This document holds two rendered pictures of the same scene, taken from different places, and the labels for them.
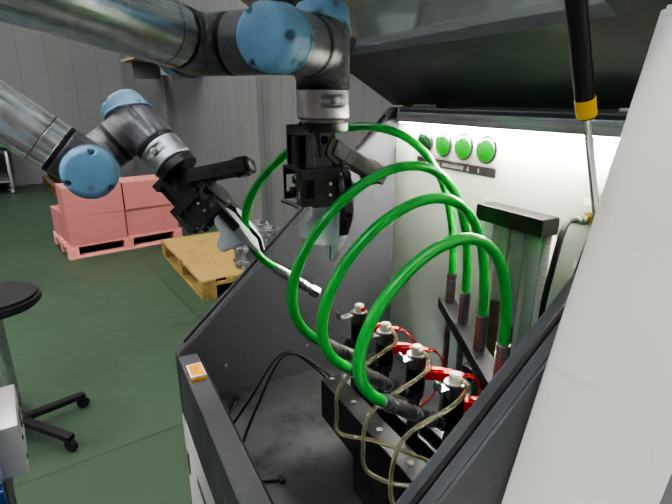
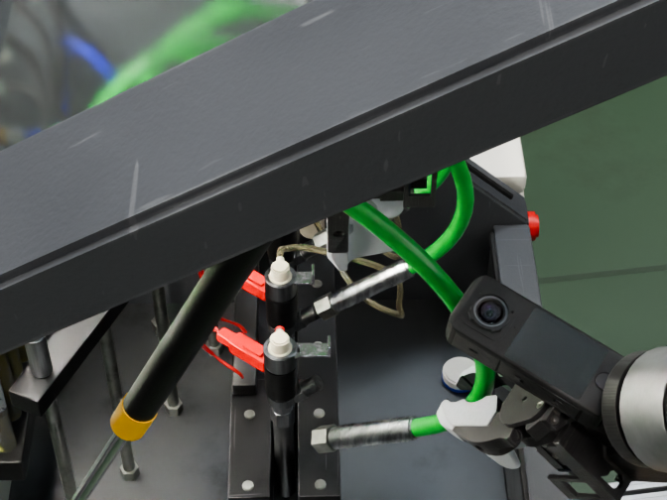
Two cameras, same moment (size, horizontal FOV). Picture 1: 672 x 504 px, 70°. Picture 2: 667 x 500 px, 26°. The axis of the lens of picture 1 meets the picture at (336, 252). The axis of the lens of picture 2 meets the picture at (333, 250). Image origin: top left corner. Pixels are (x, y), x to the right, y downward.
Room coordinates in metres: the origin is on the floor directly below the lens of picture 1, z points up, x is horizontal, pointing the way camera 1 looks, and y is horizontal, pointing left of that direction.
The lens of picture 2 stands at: (1.40, 0.34, 2.05)
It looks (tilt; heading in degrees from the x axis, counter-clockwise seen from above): 47 degrees down; 207
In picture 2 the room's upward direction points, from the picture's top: straight up
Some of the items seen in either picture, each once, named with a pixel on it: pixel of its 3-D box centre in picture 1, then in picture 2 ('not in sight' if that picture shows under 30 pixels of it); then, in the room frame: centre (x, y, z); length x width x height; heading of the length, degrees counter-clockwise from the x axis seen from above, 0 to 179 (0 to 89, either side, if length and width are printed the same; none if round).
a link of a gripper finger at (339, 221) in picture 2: not in sight; (337, 201); (0.74, 0.01, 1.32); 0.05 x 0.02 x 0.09; 28
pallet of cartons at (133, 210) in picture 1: (115, 210); not in sight; (4.92, 2.33, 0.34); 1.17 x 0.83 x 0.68; 124
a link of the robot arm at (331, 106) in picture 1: (323, 107); not in sight; (0.71, 0.02, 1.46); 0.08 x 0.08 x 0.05
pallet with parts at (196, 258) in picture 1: (227, 246); not in sight; (4.11, 0.98, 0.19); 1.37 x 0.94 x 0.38; 35
